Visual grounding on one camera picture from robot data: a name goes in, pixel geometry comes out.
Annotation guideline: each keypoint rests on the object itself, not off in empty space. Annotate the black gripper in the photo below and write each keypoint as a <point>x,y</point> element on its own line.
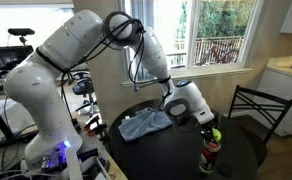
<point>206,128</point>

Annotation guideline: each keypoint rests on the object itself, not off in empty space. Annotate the green tennis ball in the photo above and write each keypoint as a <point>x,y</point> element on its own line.
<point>216,135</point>

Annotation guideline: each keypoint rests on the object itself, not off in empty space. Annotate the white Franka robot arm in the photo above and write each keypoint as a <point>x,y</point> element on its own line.
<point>46,90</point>

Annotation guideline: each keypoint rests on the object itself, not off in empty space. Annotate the black round can lid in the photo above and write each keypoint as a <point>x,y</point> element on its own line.
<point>225,169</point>

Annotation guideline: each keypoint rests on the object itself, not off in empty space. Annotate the black wooden chair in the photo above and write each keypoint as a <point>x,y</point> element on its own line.
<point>261,103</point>

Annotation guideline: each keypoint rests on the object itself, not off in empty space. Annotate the blue towel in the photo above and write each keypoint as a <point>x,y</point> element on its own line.
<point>142,124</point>

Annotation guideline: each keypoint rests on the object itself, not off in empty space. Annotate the white kitchen counter cabinet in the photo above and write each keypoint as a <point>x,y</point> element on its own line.
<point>279,96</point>

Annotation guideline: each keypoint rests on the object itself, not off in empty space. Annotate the red bicycle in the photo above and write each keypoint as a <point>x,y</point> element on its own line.
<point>219,53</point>

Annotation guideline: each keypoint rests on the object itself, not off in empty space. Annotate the balcony railing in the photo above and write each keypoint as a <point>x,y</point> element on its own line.
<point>202,43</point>

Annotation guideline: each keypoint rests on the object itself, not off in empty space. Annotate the white framed window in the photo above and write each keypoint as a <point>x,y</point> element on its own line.
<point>199,33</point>

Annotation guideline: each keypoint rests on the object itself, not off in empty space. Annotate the black orange bar clamp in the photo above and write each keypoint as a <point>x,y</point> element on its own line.
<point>92,121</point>
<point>101,131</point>

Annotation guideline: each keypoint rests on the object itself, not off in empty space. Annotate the black office chair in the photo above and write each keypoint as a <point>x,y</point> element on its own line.
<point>83,88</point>

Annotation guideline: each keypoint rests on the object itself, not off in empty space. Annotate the grey curtain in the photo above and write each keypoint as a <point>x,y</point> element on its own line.
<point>146,10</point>

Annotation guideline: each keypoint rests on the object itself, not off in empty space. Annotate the black monitor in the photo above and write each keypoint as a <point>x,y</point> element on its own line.
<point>9,56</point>

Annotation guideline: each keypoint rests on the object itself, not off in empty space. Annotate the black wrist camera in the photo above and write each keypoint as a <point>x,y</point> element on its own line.
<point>186,122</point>

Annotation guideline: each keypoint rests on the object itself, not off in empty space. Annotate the black camera on stand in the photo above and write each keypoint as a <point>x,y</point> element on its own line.
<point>21,32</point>

